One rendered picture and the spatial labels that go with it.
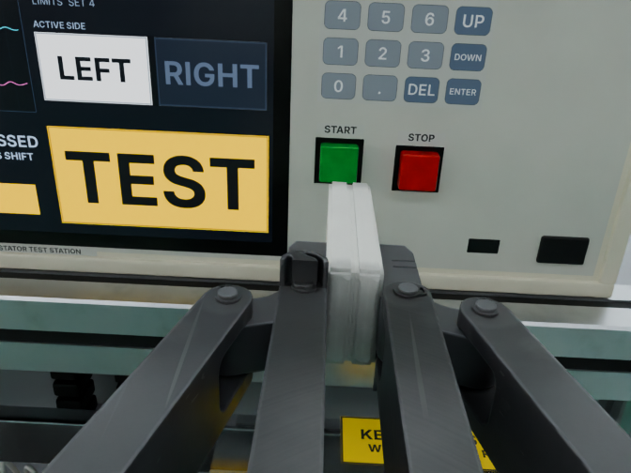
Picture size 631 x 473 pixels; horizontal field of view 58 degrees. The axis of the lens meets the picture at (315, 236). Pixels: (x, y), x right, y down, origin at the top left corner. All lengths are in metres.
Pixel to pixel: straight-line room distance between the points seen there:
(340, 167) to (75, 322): 0.15
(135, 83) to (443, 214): 0.16
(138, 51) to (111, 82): 0.02
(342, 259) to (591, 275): 0.20
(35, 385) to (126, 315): 0.27
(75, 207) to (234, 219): 0.08
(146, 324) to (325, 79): 0.15
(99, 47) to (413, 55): 0.14
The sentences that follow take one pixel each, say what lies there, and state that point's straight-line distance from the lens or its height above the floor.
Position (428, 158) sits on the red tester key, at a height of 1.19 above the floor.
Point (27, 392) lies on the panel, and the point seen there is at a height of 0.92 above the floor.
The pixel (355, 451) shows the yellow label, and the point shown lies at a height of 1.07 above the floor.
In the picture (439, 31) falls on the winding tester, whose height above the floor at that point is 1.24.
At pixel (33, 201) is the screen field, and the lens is 0.32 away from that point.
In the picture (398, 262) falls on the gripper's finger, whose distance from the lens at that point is 0.17.
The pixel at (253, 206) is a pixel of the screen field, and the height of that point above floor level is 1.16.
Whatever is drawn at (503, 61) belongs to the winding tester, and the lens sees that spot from 0.28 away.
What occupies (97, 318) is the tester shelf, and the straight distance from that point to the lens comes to 0.30.
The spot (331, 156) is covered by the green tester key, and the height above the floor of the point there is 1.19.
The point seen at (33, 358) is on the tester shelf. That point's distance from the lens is 0.33.
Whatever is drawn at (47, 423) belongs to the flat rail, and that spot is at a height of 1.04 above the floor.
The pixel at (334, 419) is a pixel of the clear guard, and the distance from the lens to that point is 0.29.
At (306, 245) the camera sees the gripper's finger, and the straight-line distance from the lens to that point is 0.18.
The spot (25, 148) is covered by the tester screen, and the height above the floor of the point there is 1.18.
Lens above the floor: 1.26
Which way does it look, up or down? 25 degrees down
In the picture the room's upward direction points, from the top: 3 degrees clockwise
